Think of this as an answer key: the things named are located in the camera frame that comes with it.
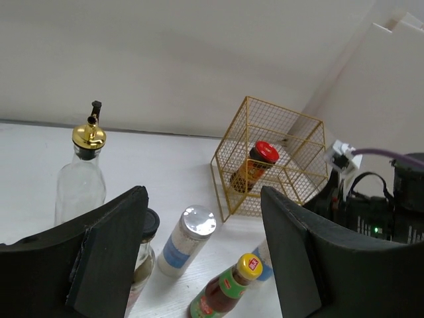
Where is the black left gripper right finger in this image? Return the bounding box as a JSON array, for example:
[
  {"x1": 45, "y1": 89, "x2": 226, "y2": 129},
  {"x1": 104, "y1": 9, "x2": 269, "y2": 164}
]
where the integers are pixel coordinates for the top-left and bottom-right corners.
[{"x1": 261, "y1": 186, "x2": 423, "y2": 317}]

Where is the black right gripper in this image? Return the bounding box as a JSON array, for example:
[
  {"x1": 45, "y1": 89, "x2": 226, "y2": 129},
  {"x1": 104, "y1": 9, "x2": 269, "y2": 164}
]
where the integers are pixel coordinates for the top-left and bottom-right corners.
[{"x1": 303, "y1": 152, "x2": 423, "y2": 244}]

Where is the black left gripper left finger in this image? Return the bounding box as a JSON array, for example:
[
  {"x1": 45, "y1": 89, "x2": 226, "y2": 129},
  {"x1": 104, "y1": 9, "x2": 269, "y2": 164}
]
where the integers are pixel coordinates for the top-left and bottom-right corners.
[{"x1": 1, "y1": 185, "x2": 148, "y2": 317}]

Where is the silver lid salt shaker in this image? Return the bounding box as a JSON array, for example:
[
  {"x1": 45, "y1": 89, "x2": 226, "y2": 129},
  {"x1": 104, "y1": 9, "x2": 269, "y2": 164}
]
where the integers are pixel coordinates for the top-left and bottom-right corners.
[{"x1": 252, "y1": 239, "x2": 274, "y2": 283}]

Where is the red lid chili sauce jar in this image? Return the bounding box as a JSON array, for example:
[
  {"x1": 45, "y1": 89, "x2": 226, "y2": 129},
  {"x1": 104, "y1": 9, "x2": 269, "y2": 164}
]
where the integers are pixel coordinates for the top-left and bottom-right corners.
[{"x1": 230, "y1": 140, "x2": 280, "y2": 193}]

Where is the silver lid spice shaker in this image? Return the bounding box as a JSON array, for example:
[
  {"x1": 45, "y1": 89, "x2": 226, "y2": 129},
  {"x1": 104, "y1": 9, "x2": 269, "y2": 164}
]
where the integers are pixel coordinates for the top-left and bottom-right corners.
[{"x1": 157, "y1": 205, "x2": 217, "y2": 278}]

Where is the black cap vinegar bottle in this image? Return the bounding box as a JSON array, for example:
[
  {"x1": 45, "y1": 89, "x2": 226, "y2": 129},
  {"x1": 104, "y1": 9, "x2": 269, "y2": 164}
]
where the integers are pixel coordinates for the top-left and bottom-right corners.
[{"x1": 125, "y1": 208, "x2": 160, "y2": 317}]

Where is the clear gold spout oil bottle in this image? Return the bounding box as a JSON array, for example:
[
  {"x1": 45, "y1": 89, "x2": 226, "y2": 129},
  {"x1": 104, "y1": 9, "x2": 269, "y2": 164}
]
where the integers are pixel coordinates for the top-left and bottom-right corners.
[{"x1": 54, "y1": 101, "x2": 107, "y2": 226}]

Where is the yellow cap red sauce bottle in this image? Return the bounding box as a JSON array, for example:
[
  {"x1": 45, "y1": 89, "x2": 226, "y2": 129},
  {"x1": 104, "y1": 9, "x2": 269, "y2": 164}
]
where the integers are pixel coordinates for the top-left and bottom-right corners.
[{"x1": 187, "y1": 253, "x2": 263, "y2": 318}]

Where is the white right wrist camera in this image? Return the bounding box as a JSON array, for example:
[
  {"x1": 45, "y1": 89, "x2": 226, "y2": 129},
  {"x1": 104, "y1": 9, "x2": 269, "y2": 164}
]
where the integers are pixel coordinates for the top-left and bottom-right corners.
[{"x1": 324, "y1": 140, "x2": 362, "y2": 188}]

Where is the gold wire mesh rack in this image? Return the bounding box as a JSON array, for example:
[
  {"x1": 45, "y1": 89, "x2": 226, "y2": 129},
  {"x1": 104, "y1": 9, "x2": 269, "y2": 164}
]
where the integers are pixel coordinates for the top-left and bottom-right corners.
[{"x1": 210, "y1": 96, "x2": 329, "y2": 221}]

